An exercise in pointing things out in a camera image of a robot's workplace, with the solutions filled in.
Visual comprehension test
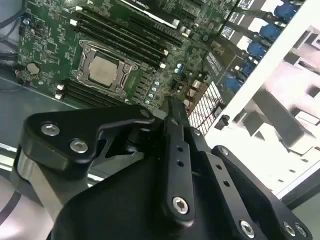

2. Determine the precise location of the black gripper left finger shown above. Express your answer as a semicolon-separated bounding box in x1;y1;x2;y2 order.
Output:
11;99;197;228

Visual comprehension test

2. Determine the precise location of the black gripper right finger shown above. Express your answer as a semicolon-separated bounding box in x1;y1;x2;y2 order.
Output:
184;121;314;240

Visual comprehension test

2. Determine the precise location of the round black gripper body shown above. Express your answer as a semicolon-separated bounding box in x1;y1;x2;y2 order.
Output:
48;151;241;240

